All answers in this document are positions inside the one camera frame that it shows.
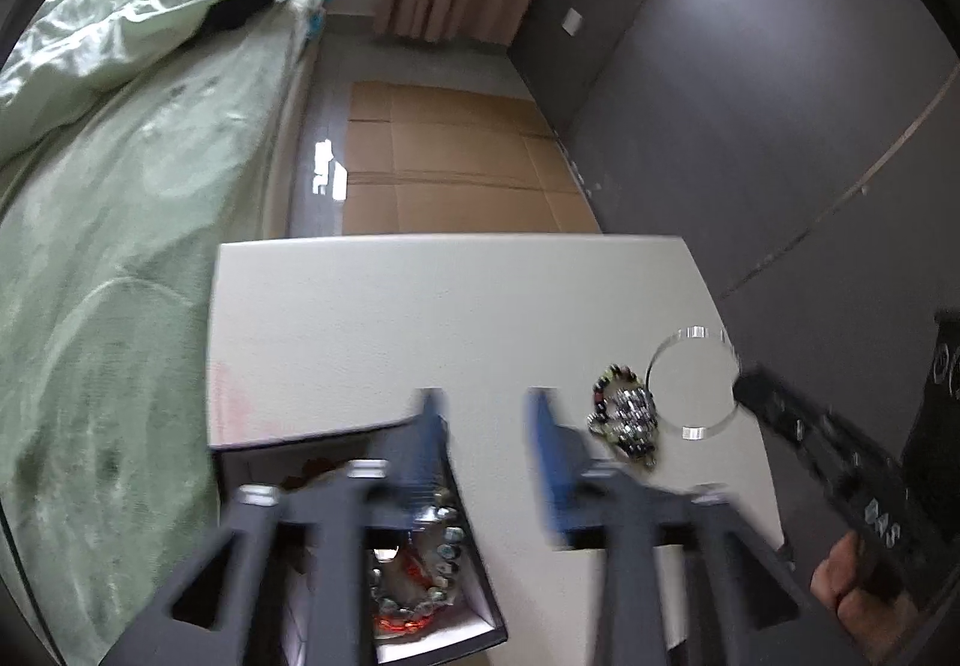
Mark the clear bangle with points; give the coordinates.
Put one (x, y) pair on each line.
(690, 334)

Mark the black cloth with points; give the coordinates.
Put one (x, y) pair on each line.
(240, 10)

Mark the white wall socket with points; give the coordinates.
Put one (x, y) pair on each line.
(571, 21)

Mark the flat cardboard sheet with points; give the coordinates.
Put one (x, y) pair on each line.
(450, 156)

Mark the bed with green sheet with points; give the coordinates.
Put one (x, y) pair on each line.
(112, 298)

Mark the light green duvet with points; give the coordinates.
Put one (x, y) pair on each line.
(112, 21)

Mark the white low table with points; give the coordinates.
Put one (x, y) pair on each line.
(450, 321)

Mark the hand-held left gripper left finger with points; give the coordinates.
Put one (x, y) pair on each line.
(427, 426)

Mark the person's right hand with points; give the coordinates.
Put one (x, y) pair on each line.
(847, 583)

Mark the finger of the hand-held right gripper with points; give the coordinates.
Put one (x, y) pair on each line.
(787, 418)

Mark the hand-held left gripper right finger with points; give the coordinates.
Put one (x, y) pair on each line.
(547, 456)

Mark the black jewelry box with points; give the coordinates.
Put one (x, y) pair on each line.
(484, 598)

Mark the grey wardrobe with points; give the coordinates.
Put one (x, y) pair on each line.
(750, 111)

